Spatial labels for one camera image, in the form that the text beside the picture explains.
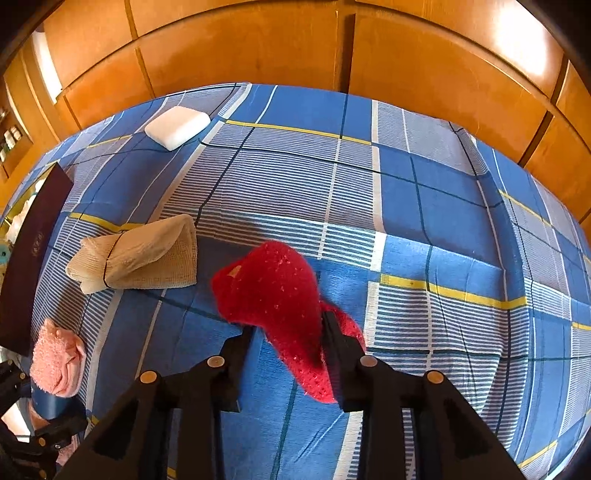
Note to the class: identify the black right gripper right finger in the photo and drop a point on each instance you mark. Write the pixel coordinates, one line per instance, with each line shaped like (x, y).
(451, 441)

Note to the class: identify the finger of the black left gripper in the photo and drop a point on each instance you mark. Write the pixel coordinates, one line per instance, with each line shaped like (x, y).
(14, 385)
(60, 434)

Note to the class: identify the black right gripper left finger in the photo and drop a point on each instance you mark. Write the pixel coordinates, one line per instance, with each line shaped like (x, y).
(132, 441)

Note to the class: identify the pink towel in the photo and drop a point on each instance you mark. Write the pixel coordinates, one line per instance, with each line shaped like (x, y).
(56, 372)

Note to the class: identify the cream cloth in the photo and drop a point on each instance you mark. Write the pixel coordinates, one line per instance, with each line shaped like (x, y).
(157, 255)

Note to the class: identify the red knit sock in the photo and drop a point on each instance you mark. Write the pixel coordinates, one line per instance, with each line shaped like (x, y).
(274, 288)

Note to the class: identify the gold tray box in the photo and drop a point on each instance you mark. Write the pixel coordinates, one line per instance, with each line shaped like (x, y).
(23, 270)

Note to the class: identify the blue plaid bedsheet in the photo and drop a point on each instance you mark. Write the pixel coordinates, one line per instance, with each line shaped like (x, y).
(446, 253)

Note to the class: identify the white soap bar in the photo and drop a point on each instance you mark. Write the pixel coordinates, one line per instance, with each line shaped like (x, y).
(176, 126)

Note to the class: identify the wooden headboard cabinet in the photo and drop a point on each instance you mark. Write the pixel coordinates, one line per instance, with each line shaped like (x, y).
(489, 66)

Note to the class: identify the wooden wall shelf niche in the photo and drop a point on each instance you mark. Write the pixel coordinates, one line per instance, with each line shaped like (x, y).
(15, 142)

